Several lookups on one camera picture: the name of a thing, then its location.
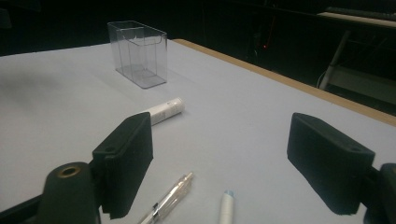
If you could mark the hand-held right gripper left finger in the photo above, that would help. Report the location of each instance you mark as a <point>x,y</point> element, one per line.
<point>124,161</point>

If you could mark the white metal desk frame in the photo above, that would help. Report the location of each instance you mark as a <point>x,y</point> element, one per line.
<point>336,59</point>

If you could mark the clear plastic pen holder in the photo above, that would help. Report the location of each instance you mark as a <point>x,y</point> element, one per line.
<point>140,59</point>

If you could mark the white pen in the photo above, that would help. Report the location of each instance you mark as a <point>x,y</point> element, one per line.
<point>226,208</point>

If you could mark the white tube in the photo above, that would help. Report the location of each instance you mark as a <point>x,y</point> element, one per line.
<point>166,110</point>

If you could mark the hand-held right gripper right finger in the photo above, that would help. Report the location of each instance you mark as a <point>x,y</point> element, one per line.
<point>327,161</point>

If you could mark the clear ballpoint pen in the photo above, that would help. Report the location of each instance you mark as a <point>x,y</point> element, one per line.
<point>169,199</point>

